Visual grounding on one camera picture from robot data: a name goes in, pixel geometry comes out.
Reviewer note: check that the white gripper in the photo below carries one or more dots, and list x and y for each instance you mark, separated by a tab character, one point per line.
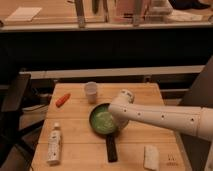
121	123

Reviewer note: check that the green ceramic bowl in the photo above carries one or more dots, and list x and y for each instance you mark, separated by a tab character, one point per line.
101	120

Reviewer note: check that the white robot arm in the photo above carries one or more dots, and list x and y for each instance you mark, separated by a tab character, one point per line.
194	121

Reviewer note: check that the black remote control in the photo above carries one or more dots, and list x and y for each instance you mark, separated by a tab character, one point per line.
111	148

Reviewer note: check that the white plastic cup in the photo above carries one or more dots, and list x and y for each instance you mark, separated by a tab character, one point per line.
91	91

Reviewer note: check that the orange carrot toy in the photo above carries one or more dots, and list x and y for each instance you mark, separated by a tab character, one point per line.
62	100

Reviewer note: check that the white plastic bottle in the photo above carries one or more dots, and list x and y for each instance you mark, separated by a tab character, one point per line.
54	145

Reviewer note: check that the black chair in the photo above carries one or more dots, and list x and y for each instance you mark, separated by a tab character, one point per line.
10	114

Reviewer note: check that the white book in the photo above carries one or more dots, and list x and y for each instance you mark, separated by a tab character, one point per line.
23	14

